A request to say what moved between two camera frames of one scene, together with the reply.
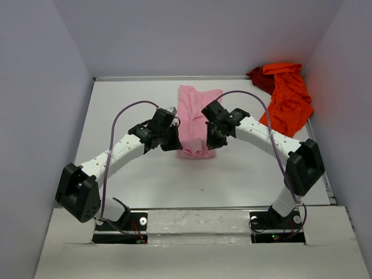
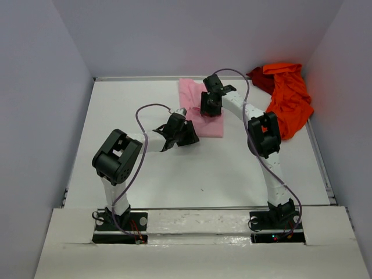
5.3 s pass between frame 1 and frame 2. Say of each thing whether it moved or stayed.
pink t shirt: moved
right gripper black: moved
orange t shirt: stayed
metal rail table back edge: stayed
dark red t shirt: stayed
